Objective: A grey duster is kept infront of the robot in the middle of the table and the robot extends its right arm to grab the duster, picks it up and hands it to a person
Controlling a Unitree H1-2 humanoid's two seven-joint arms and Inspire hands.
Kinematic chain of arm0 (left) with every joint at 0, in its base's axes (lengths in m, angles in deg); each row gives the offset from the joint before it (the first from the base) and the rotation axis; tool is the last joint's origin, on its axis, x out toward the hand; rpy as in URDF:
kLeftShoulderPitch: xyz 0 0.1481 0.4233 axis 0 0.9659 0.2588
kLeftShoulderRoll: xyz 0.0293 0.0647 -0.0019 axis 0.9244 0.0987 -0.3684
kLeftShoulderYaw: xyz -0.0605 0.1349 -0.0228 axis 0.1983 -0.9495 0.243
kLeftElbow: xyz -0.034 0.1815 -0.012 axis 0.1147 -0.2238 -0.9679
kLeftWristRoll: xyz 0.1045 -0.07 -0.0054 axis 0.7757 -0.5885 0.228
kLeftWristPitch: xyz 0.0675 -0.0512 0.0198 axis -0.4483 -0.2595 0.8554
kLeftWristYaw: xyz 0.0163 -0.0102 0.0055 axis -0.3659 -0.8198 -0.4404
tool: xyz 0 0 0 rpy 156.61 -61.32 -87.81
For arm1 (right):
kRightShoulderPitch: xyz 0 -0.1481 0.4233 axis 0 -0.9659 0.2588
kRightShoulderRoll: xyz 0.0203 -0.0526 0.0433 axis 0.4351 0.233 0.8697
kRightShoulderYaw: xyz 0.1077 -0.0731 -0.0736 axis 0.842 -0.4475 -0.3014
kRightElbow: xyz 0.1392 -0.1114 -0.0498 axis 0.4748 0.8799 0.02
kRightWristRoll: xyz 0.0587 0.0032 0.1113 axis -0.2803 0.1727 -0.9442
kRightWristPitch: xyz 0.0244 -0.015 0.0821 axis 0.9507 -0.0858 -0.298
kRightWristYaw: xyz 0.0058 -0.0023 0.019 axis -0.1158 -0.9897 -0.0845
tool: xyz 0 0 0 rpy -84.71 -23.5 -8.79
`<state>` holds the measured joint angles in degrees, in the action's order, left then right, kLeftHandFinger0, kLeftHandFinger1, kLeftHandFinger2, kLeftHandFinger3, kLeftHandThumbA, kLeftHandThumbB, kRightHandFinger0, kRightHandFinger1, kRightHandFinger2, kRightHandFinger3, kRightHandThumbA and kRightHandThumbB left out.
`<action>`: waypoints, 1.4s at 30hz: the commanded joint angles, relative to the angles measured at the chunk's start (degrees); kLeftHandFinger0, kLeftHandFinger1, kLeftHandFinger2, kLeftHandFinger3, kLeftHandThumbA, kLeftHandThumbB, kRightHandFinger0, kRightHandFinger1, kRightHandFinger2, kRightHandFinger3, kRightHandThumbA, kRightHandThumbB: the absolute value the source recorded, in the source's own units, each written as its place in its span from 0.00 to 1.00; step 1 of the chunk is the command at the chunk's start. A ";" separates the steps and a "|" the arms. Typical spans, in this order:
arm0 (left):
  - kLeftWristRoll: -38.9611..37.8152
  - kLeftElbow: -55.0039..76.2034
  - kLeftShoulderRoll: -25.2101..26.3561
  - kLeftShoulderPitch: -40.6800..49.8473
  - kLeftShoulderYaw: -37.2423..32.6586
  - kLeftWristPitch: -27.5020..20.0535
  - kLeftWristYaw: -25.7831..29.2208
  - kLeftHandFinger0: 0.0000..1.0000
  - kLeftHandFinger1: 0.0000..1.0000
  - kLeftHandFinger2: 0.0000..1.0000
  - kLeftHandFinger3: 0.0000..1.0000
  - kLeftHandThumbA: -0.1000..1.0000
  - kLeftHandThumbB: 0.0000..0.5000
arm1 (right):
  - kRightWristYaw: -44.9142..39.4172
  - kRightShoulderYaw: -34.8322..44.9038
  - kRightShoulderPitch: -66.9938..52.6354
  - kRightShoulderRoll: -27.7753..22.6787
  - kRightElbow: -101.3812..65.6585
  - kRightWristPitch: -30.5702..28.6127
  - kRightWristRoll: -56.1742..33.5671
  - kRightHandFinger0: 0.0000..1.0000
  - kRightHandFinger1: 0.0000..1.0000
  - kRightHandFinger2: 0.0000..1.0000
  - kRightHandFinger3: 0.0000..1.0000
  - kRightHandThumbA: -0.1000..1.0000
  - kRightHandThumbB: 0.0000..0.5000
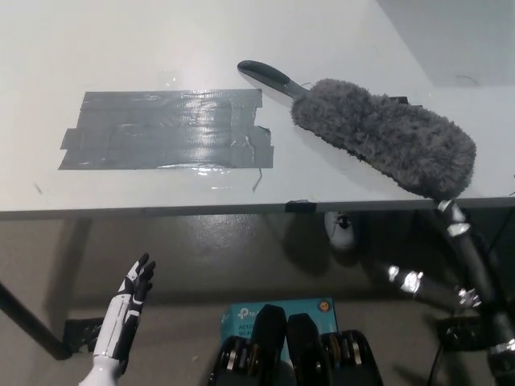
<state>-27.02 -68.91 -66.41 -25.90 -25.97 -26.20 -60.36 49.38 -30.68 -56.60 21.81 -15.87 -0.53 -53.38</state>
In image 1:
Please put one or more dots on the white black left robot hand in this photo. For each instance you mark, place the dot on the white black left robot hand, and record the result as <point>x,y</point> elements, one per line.
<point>120,321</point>

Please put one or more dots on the black robot torso blocks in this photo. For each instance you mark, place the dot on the black robot torso blocks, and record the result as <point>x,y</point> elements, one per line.
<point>297,350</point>

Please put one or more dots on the black table leg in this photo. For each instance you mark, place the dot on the black table leg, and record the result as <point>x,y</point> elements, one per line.
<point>32,317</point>

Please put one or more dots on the teal router box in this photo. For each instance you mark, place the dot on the teal router box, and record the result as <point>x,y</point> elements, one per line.
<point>241,315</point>

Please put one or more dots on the small black tape strip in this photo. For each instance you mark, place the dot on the small black tape strip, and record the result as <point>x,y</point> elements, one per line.
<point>299,206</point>

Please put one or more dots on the white shoe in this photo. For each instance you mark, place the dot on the white shoe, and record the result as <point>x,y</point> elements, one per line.
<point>340,233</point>

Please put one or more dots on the black tripod with silver joints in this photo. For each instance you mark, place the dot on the black tripod with silver joints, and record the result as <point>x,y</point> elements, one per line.
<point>470,257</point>

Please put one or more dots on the black tape patch on table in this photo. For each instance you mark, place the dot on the black tape patch on table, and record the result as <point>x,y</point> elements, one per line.
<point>399,99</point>

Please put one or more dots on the grey duct tape patch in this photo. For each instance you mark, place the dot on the grey duct tape patch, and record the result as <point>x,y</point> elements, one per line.
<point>169,128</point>

